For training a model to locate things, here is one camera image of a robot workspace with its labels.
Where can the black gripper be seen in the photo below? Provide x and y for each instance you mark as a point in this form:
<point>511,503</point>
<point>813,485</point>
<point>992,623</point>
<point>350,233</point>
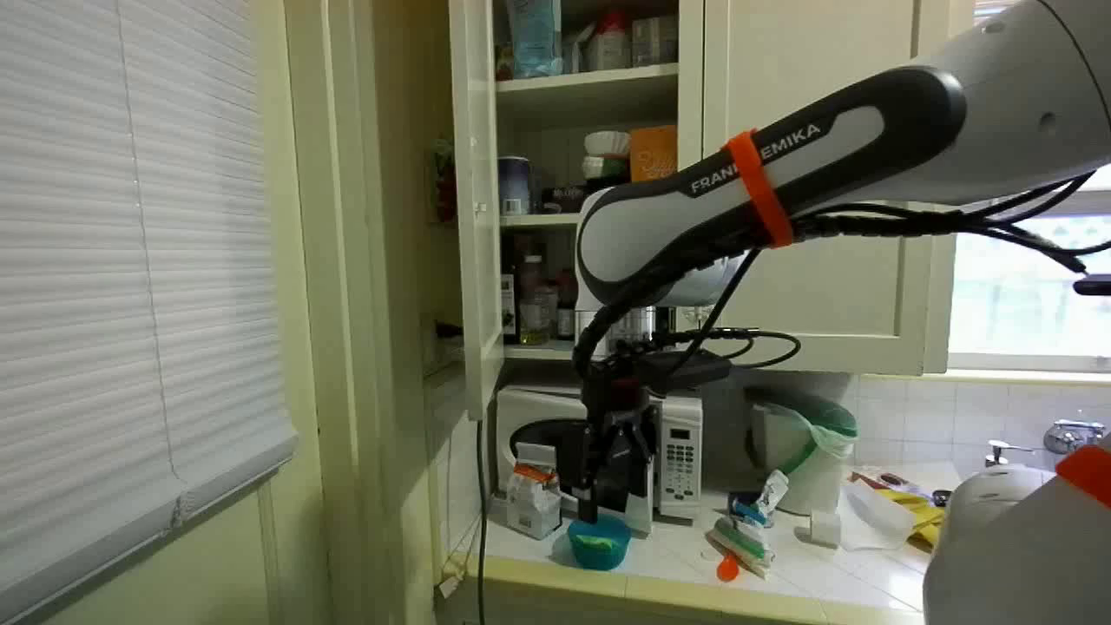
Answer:
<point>616,415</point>

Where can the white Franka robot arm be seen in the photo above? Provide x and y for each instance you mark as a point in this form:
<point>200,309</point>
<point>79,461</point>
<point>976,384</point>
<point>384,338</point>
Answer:
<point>976,135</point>

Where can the orange box on shelf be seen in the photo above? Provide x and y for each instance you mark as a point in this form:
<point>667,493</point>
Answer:
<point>653,150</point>

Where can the blue package top shelf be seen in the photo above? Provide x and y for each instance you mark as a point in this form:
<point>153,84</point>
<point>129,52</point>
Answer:
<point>536,34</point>

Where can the blue plastic bowl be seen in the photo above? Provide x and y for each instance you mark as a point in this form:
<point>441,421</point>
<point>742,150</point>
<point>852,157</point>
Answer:
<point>600,542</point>

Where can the white orange carton box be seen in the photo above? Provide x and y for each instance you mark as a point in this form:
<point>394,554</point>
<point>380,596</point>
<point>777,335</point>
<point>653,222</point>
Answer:
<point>534,489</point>

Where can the white microwave oven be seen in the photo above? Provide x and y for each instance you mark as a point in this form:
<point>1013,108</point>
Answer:
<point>548,415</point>

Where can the white bin green liner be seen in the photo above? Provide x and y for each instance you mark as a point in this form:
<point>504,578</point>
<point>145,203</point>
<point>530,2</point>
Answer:
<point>807,438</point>

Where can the small white cup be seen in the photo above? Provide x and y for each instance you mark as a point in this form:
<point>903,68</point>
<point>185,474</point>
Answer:
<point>821,530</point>

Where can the dark spice jar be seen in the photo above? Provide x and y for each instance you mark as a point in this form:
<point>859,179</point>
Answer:
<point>514,184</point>

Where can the white lidded jar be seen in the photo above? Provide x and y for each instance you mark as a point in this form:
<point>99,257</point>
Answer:
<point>605,157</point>

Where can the closed cream cabinet door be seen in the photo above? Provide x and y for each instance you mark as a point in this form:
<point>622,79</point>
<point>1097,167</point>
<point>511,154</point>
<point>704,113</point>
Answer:
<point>855,304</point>

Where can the yellow packet on counter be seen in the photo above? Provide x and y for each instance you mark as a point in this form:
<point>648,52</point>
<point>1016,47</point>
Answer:
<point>898,508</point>

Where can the open cream cabinet door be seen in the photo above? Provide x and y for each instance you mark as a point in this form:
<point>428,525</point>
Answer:
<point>475,99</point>

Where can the white window blind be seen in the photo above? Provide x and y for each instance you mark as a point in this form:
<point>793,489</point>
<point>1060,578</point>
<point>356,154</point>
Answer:
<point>141,377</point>

